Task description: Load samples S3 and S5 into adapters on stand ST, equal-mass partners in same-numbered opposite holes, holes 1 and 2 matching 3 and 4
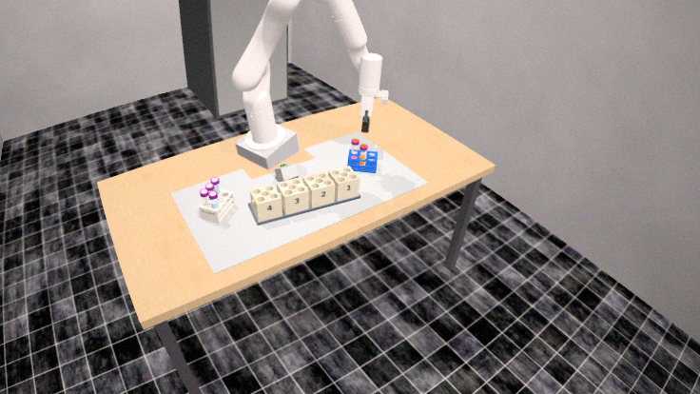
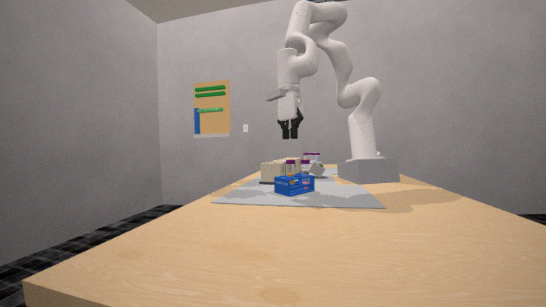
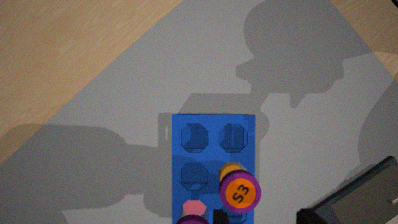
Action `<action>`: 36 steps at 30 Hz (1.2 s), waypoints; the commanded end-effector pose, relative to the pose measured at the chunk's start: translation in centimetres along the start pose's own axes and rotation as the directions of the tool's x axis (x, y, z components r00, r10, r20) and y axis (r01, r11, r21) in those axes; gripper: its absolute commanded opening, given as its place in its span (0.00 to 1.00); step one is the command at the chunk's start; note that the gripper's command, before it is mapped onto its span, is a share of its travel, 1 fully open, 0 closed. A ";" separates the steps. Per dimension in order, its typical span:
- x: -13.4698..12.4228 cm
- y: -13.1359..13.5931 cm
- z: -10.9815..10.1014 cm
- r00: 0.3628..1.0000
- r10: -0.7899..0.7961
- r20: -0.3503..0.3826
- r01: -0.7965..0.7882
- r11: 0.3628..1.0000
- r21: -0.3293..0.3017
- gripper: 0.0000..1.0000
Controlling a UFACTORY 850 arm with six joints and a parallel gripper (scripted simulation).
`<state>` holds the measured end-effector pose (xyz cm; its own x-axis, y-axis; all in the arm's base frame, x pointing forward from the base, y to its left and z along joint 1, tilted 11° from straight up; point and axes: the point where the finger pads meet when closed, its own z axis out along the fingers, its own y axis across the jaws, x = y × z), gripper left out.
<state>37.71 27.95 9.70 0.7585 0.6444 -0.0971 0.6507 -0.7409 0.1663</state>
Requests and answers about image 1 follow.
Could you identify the beige bucket adapter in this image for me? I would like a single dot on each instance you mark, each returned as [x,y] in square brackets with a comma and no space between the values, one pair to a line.
[321,189]
[347,183]
[266,206]
[297,198]

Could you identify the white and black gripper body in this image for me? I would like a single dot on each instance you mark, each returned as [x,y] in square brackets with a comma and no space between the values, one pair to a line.
[366,103]

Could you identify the grey bench mat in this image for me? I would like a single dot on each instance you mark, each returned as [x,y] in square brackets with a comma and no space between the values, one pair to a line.
[238,238]

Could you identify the blue tube rack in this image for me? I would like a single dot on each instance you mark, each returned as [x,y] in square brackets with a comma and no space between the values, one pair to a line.
[355,163]

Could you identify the white tube rack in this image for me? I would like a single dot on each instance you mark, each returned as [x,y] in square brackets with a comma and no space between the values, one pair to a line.
[210,214]

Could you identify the purple-capped tube with orange label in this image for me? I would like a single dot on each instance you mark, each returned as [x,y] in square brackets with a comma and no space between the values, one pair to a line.
[355,146]

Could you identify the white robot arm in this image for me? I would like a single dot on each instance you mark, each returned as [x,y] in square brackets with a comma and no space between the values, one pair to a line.
[255,61]

